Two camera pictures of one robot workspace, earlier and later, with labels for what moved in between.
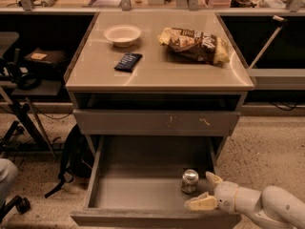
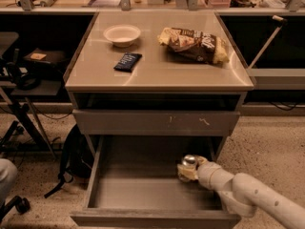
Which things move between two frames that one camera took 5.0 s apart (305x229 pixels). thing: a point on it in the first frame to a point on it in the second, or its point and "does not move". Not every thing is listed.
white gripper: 225,194 to 206,174
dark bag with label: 39,55 does not move
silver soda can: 190,180 to 189,159
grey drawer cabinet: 158,74 does not move
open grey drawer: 144,181 does not move
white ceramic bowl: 122,35 does not move
